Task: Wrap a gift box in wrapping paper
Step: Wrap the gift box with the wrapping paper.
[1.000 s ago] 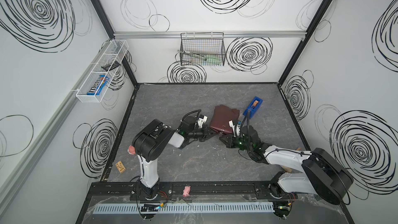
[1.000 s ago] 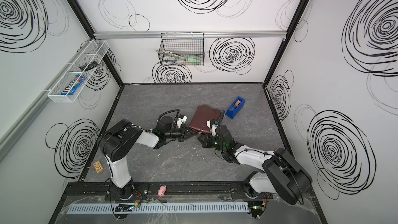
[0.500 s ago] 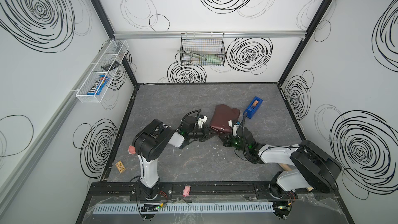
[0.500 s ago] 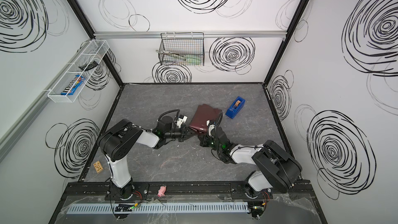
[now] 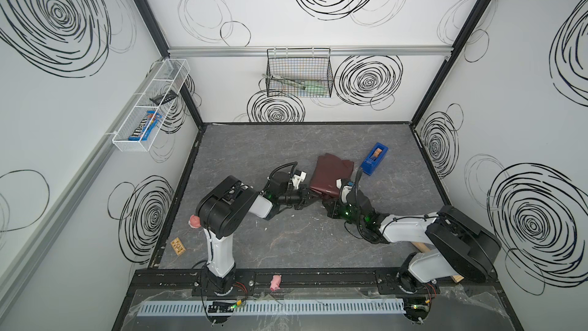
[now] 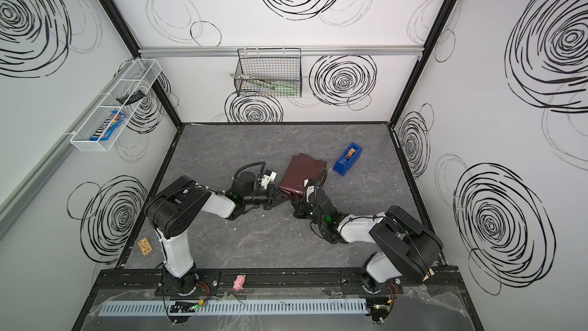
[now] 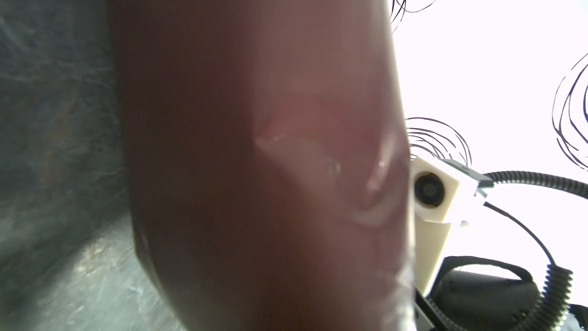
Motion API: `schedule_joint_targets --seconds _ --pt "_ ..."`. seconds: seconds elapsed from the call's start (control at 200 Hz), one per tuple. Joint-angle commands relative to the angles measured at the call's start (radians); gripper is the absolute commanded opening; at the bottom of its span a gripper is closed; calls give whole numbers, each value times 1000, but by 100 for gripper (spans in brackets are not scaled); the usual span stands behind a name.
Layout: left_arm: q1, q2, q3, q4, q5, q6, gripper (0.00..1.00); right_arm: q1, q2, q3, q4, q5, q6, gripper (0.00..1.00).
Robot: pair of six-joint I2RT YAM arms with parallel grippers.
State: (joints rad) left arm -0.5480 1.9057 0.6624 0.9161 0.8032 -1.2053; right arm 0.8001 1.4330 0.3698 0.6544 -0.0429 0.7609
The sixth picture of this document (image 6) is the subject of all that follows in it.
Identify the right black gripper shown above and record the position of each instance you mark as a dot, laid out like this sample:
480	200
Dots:
299	208

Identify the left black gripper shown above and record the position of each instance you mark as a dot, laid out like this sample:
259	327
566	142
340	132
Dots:
272	198

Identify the red wrapping paper sheet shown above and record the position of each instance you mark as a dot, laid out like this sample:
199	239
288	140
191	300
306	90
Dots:
302	167

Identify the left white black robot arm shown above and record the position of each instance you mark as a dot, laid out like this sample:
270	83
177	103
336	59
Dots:
172	212

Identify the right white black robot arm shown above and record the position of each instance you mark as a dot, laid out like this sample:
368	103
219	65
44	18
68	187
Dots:
406	247

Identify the blue tape dispenser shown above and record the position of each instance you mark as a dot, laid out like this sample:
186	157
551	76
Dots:
346	161

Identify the small pink pig figure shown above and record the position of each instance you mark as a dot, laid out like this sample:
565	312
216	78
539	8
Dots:
239	282

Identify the green item in basket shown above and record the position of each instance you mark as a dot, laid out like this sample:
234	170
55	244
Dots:
285	88

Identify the metal tongs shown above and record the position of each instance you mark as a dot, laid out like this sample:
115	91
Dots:
252	80

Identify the small wooden block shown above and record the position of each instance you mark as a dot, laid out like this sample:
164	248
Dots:
430	274

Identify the wooden stamped tile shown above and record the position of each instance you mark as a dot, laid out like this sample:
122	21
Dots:
145	246

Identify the blue candy packet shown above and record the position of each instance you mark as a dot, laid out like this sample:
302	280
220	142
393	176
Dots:
107	128

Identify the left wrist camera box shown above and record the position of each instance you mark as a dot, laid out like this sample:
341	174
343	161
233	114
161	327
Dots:
267	178

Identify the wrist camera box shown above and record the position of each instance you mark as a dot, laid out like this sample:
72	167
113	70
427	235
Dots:
309	188
267	178

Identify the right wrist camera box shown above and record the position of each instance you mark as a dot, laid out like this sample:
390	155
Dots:
309	188

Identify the grey slotted cable duct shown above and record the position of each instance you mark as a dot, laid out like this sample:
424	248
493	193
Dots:
156	308

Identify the black wire wall basket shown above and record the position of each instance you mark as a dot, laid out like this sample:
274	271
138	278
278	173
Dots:
269	64

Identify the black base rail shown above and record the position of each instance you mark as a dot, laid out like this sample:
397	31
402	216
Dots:
212	282

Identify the white wire wall shelf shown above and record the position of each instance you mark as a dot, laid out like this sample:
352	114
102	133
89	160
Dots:
141	117

